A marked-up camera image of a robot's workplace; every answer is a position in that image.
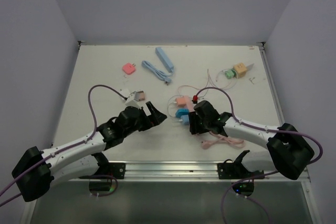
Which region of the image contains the brown pink USB charger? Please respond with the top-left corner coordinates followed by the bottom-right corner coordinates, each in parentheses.
top-left (136, 91), bottom-right (146, 101)

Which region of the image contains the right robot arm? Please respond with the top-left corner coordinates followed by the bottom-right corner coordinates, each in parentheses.
top-left (188, 101), bottom-right (314, 180)

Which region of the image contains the green charger plug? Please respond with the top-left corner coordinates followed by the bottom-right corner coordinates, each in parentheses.
top-left (225, 69), bottom-right (236, 79)

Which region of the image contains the salmon pink charger plug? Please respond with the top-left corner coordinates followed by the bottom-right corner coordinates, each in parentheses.
top-left (174, 96), bottom-right (188, 107)

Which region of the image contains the light blue power strip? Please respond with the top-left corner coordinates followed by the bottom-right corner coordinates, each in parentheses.
top-left (155, 47), bottom-right (174, 73)

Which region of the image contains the aluminium front rail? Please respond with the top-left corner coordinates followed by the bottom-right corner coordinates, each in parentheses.
top-left (34, 159), bottom-right (310, 183)

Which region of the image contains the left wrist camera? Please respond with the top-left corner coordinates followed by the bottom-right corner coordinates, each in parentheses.
top-left (125, 91), bottom-right (142, 108)

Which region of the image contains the white USB charger plug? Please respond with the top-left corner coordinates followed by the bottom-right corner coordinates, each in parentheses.
top-left (120, 88), bottom-right (132, 102)

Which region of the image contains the light blue coiled cable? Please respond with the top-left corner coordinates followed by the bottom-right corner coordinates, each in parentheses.
top-left (141, 60), bottom-right (176, 87)

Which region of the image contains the purple camera cable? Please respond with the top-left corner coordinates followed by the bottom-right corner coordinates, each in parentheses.
top-left (0, 84), bottom-right (128, 206)
top-left (192, 87), bottom-right (323, 224)

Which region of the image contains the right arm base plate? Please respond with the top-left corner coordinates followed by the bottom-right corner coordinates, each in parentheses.
top-left (217, 162), bottom-right (264, 179)

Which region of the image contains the light blue charger plug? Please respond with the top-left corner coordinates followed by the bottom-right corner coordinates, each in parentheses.
top-left (179, 115), bottom-right (190, 125)

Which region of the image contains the pink coiled cable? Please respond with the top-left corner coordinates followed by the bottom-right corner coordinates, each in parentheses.
top-left (201, 132), bottom-right (245, 150)

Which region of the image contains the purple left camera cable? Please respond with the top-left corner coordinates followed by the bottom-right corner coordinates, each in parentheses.
top-left (0, 84), bottom-right (128, 206)

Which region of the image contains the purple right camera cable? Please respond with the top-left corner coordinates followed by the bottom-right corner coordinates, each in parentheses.
top-left (192, 87), bottom-right (323, 224)

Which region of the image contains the thin white charging cable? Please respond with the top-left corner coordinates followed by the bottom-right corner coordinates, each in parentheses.
top-left (167, 69), bottom-right (239, 126)

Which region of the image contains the yellow cube socket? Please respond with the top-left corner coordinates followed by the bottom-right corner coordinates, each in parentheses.
top-left (233, 62), bottom-right (248, 79)

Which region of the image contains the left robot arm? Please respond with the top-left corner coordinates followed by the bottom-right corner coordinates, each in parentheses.
top-left (12, 102), bottom-right (167, 202)

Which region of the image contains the blue cube socket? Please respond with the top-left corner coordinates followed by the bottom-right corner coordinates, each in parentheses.
top-left (175, 108), bottom-right (189, 118)

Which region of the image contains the pink adapter plug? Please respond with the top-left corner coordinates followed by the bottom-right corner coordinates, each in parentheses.
top-left (122, 62), bottom-right (136, 75)

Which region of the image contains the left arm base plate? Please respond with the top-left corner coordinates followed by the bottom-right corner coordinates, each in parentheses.
top-left (80, 162), bottom-right (126, 179)

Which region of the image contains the pink power strip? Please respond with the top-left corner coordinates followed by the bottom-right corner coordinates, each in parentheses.
top-left (184, 95), bottom-right (194, 113)

